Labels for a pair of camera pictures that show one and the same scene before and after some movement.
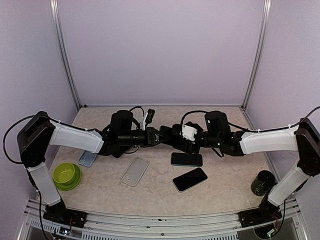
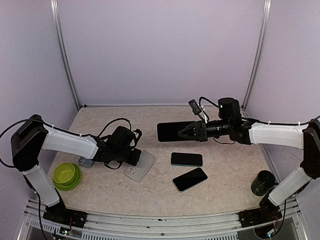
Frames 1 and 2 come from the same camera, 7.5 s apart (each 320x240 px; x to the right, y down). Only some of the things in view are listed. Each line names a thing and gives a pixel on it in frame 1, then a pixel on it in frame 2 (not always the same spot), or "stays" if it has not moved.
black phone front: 189,179 stays
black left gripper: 151,136 to 134,160
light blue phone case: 87,158 stays
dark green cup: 264,181 stays
